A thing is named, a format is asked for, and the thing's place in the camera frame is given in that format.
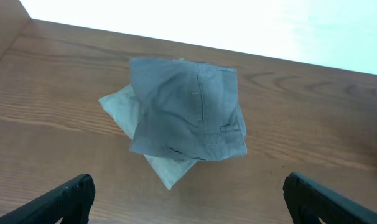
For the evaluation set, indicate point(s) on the folded khaki shorts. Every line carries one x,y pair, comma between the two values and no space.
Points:
129,118

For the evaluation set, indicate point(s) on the grey shorts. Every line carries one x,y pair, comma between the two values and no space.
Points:
222,131

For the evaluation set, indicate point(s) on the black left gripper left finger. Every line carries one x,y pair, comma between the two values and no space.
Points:
68,203

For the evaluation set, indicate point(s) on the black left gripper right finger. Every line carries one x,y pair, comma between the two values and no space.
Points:
310,202

